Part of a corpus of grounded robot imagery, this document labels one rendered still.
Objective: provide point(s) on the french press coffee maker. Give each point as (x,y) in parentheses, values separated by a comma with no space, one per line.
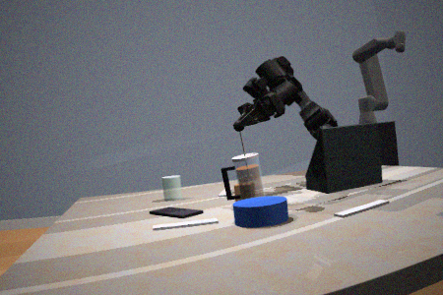
(248,174)

